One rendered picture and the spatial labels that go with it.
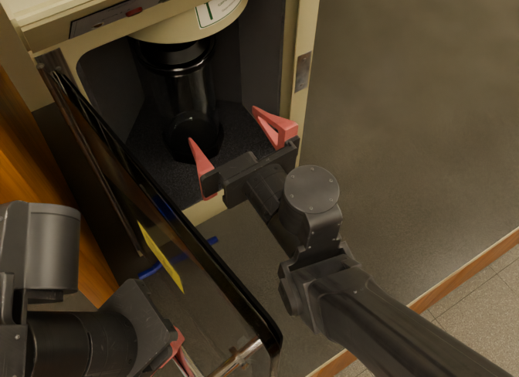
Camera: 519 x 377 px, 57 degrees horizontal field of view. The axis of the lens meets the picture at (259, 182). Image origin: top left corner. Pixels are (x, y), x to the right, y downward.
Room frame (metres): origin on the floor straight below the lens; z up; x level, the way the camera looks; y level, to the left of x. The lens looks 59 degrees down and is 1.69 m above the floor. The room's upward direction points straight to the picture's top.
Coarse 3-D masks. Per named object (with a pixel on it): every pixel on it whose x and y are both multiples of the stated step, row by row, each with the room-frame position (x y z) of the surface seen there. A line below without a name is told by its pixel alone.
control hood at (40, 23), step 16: (0, 0) 0.23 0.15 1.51; (16, 0) 0.23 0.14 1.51; (32, 0) 0.23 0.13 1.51; (48, 0) 0.23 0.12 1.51; (64, 0) 0.23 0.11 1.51; (80, 0) 0.23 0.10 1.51; (96, 0) 0.24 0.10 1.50; (112, 0) 0.25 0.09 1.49; (16, 16) 0.22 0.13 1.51; (32, 16) 0.22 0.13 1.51; (48, 16) 0.22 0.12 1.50; (64, 16) 0.23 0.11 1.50; (80, 16) 0.25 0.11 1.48; (32, 32) 0.23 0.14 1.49; (48, 32) 0.25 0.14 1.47; (64, 32) 0.27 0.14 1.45; (32, 48) 0.27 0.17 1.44
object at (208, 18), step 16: (224, 0) 0.44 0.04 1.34; (240, 0) 0.46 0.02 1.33; (176, 16) 0.41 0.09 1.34; (192, 16) 0.42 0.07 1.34; (208, 16) 0.42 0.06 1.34; (224, 16) 0.43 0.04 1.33; (144, 32) 0.41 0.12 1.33; (160, 32) 0.41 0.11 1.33; (176, 32) 0.41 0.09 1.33; (192, 32) 0.41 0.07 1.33; (208, 32) 0.41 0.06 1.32
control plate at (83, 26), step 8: (128, 0) 0.27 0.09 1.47; (136, 0) 0.28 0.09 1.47; (144, 0) 0.30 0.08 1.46; (152, 0) 0.31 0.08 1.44; (104, 8) 0.26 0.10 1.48; (112, 8) 0.27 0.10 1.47; (120, 8) 0.28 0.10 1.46; (128, 8) 0.30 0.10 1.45; (144, 8) 0.33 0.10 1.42; (88, 16) 0.25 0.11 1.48; (96, 16) 0.27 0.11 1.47; (104, 16) 0.28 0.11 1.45; (112, 16) 0.29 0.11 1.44; (120, 16) 0.31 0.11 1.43; (72, 24) 0.25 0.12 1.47; (80, 24) 0.27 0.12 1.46; (88, 24) 0.28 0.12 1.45; (104, 24) 0.31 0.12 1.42; (72, 32) 0.28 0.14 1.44; (80, 32) 0.29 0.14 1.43
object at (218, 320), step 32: (64, 96) 0.27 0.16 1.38; (96, 128) 0.23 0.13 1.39; (96, 160) 0.28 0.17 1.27; (128, 160) 0.20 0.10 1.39; (128, 192) 0.21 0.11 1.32; (128, 224) 0.28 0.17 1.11; (160, 224) 0.16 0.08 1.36; (192, 256) 0.13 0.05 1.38; (192, 288) 0.15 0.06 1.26; (224, 288) 0.10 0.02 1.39; (192, 320) 0.19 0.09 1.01; (224, 320) 0.10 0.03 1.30; (256, 320) 0.08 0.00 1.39; (224, 352) 0.12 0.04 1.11; (256, 352) 0.07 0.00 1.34
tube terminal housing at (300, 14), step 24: (192, 0) 0.39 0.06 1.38; (288, 0) 0.49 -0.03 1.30; (312, 0) 0.47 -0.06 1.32; (120, 24) 0.35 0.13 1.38; (144, 24) 0.37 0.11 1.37; (288, 24) 0.49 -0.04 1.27; (312, 24) 0.48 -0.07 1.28; (48, 48) 0.32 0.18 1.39; (72, 48) 0.33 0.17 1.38; (288, 48) 0.49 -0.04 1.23; (312, 48) 0.48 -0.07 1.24; (72, 72) 0.32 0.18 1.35; (288, 72) 0.49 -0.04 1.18; (288, 96) 0.50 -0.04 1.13; (192, 216) 0.36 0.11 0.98
